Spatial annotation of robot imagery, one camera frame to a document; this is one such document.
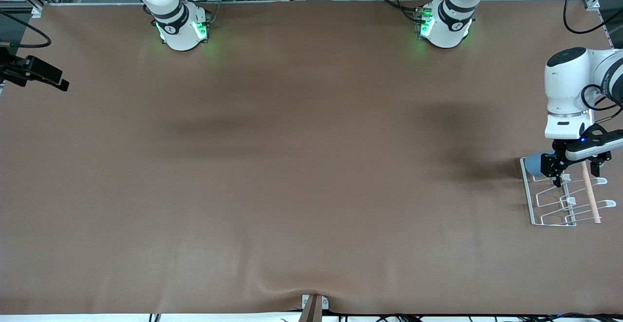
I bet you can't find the blue plastic cup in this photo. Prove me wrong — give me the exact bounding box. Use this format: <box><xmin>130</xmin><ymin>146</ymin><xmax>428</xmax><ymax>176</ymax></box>
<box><xmin>524</xmin><ymin>151</ymin><xmax>555</xmax><ymax>178</ymax></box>

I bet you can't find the brown table mat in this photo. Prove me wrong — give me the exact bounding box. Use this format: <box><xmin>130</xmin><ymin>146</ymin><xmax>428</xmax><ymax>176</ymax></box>
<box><xmin>0</xmin><ymin>0</ymin><xmax>623</xmax><ymax>315</ymax></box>

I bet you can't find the white wire cup rack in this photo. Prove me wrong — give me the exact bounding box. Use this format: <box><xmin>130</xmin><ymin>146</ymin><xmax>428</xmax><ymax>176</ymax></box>
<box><xmin>519</xmin><ymin>157</ymin><xmax>616</xmax><ymax>227</ymax></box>

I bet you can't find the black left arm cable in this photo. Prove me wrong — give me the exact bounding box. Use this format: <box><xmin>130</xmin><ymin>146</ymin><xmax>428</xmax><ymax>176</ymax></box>
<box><xmin>563</xmin><ymin>0</ymin><xmax>623</xmax><ymax>113</ymax></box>

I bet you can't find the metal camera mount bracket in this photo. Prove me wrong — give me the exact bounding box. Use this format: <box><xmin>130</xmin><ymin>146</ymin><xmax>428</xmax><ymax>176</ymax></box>
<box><xmin>299</xmin><ymin>294</ymin><xmax>330</xmax><ymax>322</ymax></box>

